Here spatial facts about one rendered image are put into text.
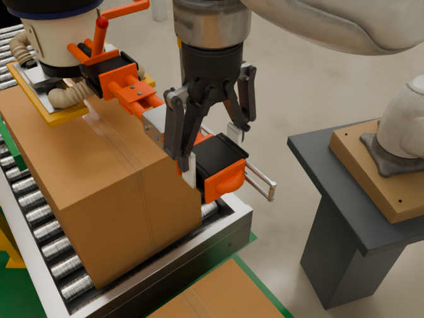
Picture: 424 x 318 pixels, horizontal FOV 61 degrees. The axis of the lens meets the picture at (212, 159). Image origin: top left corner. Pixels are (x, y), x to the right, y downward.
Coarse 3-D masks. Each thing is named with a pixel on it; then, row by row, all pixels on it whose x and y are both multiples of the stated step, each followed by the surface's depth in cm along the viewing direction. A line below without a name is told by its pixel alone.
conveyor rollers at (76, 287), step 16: (0, 32) 242; (16, 32) 240; (0, 48) 224; (32, 48) 226; (0, 64) 211; (0, 80) 199; (0, 144) 164; (0, 160) 151; (16, 176) 147; (16, 192) 141; (32, 192) 138; (48, 208) 133; (208, 208) 133; (32, 224) 131; (48, 224) 127; (64, 240) 123; (48, 256) 120; (160, 256) 119; (64, 272) 116; (64, 288) 110; (80, 288) 111; (112, 288) 110
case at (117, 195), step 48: (0, 96) 115; (96, 96) 115; (48, 144) 98; (96, 144) 98; (144, 144) 98; (48, 192) 88; (96, 192) 86; (144, 192) 97; (192, 192) 112; (96, 240) 96; (144, 240) 110
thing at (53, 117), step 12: (36, 60) 102; (12, 72) 98; (24, 84) 94; (48, 84) 88; (60, 84) 93; (36, 96) 90; (36, 108) 88; (48, 108) 85; (60, 108) 85; (72, 108) 86; (84, 108) 86; (48, 120) 83; (60, 120) 84
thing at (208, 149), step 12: (204, 144) 56; (216, 144) 56; (204, 156) 54; (216, 156) 54; (228, 156) 54; (240, 156) 55; (204, 168) 53; (216, 168) 53; (228, 168) 53; (240, 168) 54; (204, 180) 51; (216, 180) 52; (204, 192) 55; (216, 192) 54
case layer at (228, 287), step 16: (224, 272) 115; (240, 272) 115; (192, 288) 111; (208, 288) 111; (224, 288) 111; (240, 288) 111; (256, 288) 111; (176, 304) 107; (192, 304) 107; (208, 304) 107; (224, 304) 107; (240, 304) 107; (256, 304) 107; (272, 304) 107
